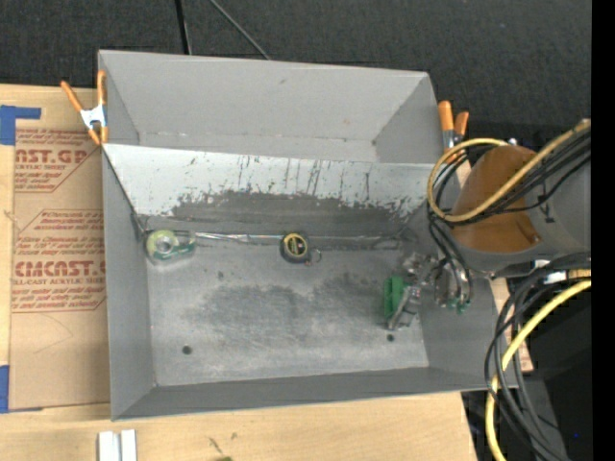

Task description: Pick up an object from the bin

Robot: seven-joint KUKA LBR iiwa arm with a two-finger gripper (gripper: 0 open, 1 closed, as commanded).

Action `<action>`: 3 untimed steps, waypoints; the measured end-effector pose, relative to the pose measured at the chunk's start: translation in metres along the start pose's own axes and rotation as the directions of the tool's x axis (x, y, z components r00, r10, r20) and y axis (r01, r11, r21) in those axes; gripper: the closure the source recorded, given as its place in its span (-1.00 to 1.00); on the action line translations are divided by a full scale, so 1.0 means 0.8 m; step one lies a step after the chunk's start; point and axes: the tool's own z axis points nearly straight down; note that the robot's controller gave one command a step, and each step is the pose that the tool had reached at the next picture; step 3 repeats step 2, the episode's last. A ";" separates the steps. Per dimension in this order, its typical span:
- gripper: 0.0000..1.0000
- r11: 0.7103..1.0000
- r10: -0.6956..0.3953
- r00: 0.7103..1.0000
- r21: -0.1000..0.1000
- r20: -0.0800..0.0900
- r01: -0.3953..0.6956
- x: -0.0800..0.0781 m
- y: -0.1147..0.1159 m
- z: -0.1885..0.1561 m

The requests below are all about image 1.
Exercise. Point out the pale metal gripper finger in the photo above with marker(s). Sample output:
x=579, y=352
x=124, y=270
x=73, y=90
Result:
x=414, y=290
x=402, y=316

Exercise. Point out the bright green plastic block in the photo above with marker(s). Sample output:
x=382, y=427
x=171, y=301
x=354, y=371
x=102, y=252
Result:
x=394, y=297

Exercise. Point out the black and yellow tape measure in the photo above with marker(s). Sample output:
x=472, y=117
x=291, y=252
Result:
x=295, y=246

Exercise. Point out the grey metal bin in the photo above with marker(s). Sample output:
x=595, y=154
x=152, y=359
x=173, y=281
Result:
x=269, y=305

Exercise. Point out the green tape dispenser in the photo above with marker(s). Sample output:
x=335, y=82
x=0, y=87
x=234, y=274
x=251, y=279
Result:
x=168, y=245

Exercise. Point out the brown cardboard board, red print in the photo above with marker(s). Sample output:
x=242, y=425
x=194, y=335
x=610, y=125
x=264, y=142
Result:
x=53, y=257

